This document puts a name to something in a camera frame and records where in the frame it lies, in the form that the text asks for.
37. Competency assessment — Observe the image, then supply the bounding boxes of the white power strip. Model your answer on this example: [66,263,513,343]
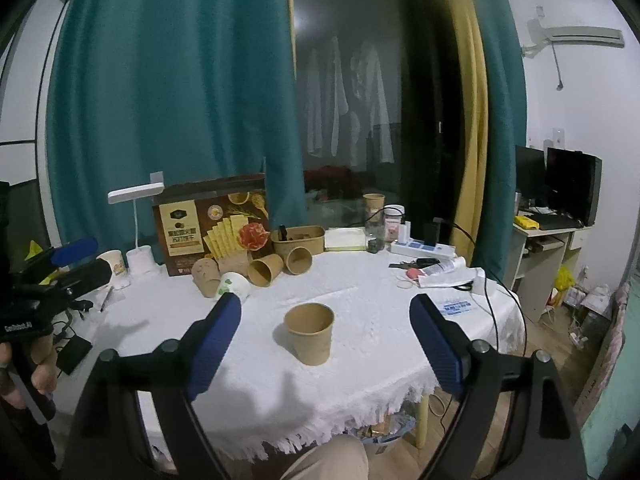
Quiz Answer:
[390,240,456,260]

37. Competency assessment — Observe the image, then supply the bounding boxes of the white printed paper cup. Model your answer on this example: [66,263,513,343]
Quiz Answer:
[96,250,132,291]

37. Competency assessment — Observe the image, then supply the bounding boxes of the white tissue pack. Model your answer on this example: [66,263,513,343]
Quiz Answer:
[324,227,367,252]

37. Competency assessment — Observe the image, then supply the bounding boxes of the black cable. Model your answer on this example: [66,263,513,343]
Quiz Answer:
[440,220,528,356]

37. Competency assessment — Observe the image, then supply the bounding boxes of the wide teal curtain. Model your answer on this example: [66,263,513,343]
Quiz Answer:
[46,0,307,266]

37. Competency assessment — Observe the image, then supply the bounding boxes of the brown printed cardboard box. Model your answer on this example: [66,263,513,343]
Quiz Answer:
[152,174,271,277]

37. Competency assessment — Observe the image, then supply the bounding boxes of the black scissors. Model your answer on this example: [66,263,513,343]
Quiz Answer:
[389,258,441,270]

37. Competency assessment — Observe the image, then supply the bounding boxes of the white desk lamp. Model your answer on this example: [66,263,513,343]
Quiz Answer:
[107,171,167,275]

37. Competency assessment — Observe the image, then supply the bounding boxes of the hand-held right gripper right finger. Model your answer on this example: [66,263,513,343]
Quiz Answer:
[409,293,589,480]

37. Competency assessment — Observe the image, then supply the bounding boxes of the black computer monitor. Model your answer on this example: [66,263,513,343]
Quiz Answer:
[515,145,548,208]
[545,147,602,227]

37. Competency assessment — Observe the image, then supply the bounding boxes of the brown paper bowl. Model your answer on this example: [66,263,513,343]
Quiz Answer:
[271,225,326,257]

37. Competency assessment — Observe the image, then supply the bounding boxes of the white computer desk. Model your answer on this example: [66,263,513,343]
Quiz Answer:
[505,205,593,323]

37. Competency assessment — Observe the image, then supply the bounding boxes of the white cup with green print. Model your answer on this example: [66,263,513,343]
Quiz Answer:
[215,272,251,303]

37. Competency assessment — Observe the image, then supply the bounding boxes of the yellow plastic bag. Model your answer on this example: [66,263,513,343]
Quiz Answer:
[547,265,576,306]

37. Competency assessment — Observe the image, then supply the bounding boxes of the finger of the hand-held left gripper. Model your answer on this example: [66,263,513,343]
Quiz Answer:
[30,237,99,273]
[47,259,113,301]

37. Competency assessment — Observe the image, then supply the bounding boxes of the brown paper cup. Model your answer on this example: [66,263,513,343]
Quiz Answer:
[363,193,386,226]
[216,251,251,277]
[247,254,285,288]
[284,303,335,367]
[191,258,222,299]
[283,247,314,276]

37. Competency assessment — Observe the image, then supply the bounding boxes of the narrow teal curtain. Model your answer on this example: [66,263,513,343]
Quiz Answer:
[472,0,528,291]

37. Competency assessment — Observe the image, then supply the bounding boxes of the yellow-green cloth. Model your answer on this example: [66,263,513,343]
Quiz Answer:
[25,240,56,283]

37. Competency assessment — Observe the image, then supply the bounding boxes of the yellow curtain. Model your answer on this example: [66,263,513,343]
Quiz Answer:
[432,0,488,261]

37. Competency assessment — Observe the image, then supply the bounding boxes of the person's left hand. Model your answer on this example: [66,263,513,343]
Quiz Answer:
[0,332,60,411]

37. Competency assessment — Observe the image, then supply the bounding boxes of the white tube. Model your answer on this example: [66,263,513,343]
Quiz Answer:
[417,256,467,277]

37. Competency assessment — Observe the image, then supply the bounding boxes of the clear glass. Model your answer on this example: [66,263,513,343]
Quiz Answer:
[365,217,386,254]

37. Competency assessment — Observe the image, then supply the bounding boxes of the white tablecloth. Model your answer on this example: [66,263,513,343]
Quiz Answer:
[50,247,526,463]

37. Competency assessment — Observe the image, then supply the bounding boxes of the person's leg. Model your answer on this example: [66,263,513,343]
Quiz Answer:
[277,434,371,480]

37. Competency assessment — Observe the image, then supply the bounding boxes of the patterned pink bedding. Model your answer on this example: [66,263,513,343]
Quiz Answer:
[575,280,632,426]

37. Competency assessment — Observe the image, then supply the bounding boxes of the white-lidded jar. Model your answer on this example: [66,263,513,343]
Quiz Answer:
[383,204,405,241]

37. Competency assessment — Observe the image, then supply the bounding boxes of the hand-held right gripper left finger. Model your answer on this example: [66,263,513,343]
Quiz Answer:
[60,291,243,480]

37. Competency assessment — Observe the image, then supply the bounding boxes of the hanging white clothes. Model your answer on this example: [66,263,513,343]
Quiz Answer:
[302,35,401,166]

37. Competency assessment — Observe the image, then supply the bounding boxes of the wooden table leg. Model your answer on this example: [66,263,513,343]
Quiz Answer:
[415,394,432,448]

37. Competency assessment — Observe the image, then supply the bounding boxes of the white air conditioner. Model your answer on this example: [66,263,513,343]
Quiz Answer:
[520,7,626,56]

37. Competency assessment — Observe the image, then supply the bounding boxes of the blue and white leaflet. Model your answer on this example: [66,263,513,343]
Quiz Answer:
[434,298,473,317]

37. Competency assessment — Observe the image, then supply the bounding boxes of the black keyboard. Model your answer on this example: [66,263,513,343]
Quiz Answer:
[530,214,583,231]

